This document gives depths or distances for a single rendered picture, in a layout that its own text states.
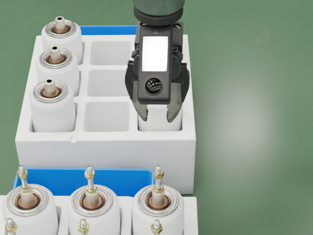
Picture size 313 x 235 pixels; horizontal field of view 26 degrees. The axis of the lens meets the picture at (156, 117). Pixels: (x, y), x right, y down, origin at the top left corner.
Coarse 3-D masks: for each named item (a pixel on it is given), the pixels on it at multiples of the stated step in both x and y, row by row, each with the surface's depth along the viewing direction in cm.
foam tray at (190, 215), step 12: (0, 204) 132; (60, 204) 132; (120, 204) 132; (192, 204) 132; (0, 216) 130; (60, 216) 134; (120, 216) 134; (192, 216) 130; (0, 228) 128; (60, 228) 128; (132, 228) 135; (192, 228) 128
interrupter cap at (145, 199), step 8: (144, 192) 125; (168, 192) 125; (144, 200) 123; (168, 200) 123; (176, 200) 123; (144, 208) 122; (152, 208) 122; (160, 208) 122; (168, 208) 122; (176, 208) 122; (152, 216) 121; (160, 216) 121
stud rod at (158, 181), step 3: (156, 168) 117; (159, 168) 117; (156, 171) 118; (159, 171) 118; (156, 180) 119; (159, 180) 119; (156, 183) 120; (159, 183) 120; (156, 186) 120; (159, 186) 120
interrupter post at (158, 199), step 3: (153, 192) 121; (162, 192) 121; (153, 195) 121; (156, 195) 121; (159, 195) 121; (162, 195) 121; (153, 198) 122; (156, 198) 121; (159, 198) 121; (162, 198) 122; (153, 201) 123; (156, 201) 122; (159, 201) 122; (162, 201) 122; (156, 204) 123; (159, 204) 123; (162, 204) 123
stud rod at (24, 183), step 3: (21, 165) 118; (21, 168) 117; (24, 168) 118; (21, 171) 118; (24, 171) 118; (21, 180) 119; (24, 180) 119; (21, 183) 120; (24, 183) 120; (24, 186) 120; (27, 186) 121
